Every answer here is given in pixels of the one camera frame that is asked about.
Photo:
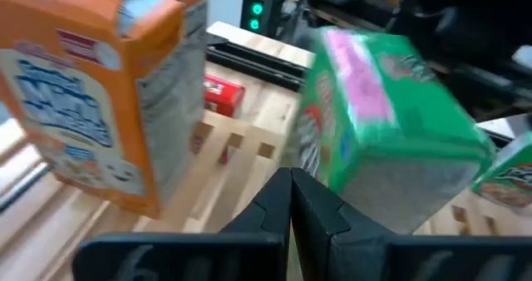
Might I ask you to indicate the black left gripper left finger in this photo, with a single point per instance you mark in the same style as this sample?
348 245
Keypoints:
187 256

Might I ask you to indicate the wooden slatted shelf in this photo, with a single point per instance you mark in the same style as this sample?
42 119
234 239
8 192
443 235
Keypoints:
245 169

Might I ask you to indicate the black aluminium table frame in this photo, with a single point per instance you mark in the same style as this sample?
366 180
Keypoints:
257 67

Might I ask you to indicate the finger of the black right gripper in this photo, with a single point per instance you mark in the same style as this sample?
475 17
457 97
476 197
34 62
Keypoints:
498 92

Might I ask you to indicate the green cereal box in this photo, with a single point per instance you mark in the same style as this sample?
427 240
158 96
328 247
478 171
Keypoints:
509 177
374 127

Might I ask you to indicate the orange cereal box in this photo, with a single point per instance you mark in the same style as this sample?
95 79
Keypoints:
83 106

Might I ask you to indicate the red cereal box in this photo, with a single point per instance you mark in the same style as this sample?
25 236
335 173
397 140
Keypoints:
222 94

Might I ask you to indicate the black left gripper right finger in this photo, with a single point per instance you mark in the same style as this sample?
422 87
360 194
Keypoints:
374 256

